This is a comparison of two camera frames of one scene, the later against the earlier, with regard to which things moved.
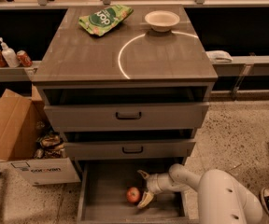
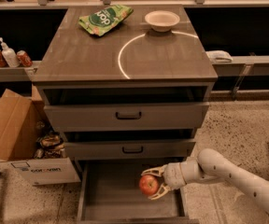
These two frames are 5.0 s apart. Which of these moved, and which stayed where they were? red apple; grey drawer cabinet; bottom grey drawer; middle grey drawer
Moved: red apple
Stayed: bottom grey drawer; middle grey drawer; grey drawer cabinet
